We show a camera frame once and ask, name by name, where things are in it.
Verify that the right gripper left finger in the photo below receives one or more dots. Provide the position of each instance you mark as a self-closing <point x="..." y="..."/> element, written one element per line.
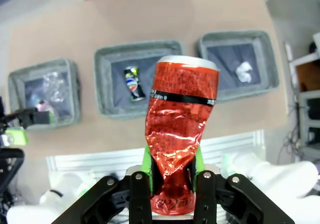
<point x="138" y="196"/>

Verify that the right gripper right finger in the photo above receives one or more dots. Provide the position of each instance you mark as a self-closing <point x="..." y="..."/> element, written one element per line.
<point x="205" y="196"/>

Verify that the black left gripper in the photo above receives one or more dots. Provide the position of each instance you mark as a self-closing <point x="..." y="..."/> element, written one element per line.
<point x="8" y="164"/>

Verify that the clear plastic cup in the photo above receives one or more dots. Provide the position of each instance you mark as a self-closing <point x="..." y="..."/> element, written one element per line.
<point x="55" y="86"/>

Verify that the crushed red soda can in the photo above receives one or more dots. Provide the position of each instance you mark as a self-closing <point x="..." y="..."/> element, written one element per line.
<point x="180" y="108"/>

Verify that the black snack wrapper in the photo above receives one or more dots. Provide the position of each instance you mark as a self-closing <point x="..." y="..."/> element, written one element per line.
<point x="133" y="83"/>

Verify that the white paper ball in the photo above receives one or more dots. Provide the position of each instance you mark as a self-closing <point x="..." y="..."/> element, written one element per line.
<point x="243" y="72"/>

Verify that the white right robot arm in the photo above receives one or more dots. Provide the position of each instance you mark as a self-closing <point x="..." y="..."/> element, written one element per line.
<point x="275" y="181"/>

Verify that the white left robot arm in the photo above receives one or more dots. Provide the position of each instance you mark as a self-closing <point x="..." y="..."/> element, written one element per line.
<point x="62" y="189"/>

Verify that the grey fabric basket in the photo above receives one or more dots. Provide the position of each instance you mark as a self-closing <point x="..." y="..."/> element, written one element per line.
<point x="265" y="58"/>
<point x="105" y="83"/>
<point x="72" y="88"/>

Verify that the grey metal shelf rack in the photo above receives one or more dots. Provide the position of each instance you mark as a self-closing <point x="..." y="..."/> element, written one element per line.
<point x="307" y="113"/>

